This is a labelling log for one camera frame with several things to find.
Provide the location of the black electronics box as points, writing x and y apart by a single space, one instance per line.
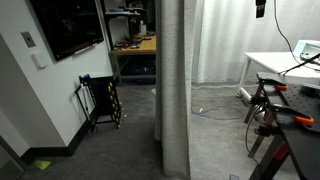
141 70

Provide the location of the teal flat object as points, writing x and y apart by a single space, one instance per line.
310 89

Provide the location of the white sheer curtain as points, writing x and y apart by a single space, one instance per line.
230 40

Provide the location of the large black orange clamp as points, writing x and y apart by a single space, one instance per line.
303 120

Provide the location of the black folding cart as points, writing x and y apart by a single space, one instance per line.
103 96

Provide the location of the white wall thermostat box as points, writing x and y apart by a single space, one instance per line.
40 60

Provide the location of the white box device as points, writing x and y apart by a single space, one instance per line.
308 48

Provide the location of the wooden workbench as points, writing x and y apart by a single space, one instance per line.
146 45

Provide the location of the small grey floor plate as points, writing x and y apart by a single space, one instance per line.
234 177

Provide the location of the green paper note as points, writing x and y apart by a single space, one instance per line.
42 164

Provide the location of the grey metal shelf unit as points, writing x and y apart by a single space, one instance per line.
121 13

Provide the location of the grey wall switch plate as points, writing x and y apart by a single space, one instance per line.
28 39

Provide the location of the grey fabric curtain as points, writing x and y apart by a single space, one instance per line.
173 83

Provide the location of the white table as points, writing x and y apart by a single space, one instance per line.
273 61

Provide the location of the white bottle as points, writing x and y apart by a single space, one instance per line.
143 29

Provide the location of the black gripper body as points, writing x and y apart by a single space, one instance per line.
260 9

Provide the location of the black wall board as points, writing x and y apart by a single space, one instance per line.
66 26

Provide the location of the small orange tipped clamp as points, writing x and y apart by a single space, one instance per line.
281 88

